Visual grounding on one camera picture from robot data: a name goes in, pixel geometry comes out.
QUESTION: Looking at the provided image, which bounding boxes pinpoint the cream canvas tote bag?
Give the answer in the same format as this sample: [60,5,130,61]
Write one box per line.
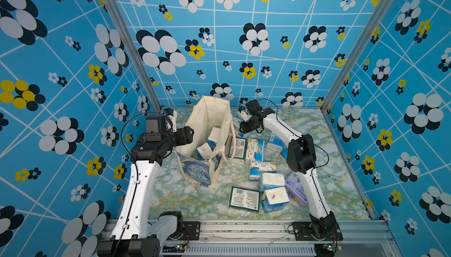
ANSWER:
[176,96,237,189]

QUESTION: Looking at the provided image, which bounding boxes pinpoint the white blue printed tissue pack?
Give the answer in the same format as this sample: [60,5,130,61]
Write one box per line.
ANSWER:
[245,138,265,163]

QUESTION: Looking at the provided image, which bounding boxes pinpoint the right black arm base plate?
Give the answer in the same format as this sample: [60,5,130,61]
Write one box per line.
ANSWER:
[287,221,344,242]

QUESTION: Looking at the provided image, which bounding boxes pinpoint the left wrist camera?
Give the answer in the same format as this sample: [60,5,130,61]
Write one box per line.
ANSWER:
[163,107,177,132]

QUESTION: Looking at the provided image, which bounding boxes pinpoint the aluminium corner post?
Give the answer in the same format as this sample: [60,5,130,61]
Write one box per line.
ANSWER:
[321,0,394,114]
[104,0,162,112]

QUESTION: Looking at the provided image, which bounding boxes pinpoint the blue tissue pack white top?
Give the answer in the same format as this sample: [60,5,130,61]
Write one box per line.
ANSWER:
[262,187,290,213]

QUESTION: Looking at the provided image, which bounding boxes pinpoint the green white tissue pack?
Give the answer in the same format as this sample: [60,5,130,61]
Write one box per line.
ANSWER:
[229,137,247,160]

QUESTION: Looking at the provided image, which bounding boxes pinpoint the left aluminium corner post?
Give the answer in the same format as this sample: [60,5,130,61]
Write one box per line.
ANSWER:
[104,0,162,112]

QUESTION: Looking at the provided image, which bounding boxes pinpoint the right aluminium corner post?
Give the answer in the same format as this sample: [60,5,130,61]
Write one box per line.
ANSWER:
[321,0,394,114]

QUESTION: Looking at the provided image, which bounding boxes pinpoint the aluminium front rail frame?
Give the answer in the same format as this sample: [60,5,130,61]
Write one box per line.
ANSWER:
[160,220,402,257]

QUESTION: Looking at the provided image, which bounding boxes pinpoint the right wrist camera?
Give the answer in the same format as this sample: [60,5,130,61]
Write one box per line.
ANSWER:
[238,106,250,122]

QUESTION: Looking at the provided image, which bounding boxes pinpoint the purple tissue pack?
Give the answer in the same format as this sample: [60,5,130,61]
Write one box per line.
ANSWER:
[285,171,308,207]

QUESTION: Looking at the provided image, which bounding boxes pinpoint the green flat tissue pack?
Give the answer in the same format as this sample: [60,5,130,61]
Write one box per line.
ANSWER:
[228,186,261,212]

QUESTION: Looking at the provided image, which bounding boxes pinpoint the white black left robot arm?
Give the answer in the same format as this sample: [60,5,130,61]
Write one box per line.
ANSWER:
[97,109,194,257]

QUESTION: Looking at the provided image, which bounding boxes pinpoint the blue white tissue box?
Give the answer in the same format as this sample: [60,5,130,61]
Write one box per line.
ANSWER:
[233,116,245,138]

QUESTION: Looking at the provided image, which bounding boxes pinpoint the colourful small tissue pack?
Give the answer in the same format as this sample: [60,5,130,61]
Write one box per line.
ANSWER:
[249,161,277,181]

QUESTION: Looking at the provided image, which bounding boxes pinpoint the blue white front tissue pack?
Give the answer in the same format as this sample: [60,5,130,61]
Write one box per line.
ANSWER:
[196,142,213,161]

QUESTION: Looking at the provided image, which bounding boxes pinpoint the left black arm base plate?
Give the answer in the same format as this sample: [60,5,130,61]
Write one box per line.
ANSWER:
[167,221,201,241]

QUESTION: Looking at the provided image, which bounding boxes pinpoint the blue tissue pack rear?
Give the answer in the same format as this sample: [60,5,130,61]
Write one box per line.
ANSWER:
[267,132,285,153]

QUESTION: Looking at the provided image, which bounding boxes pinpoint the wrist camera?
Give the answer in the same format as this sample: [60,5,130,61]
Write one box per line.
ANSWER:
[163,107,177,132]
[238,106,250,122]

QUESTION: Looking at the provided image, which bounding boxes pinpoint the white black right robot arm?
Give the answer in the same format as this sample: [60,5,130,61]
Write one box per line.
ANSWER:
[238,100,343,241]

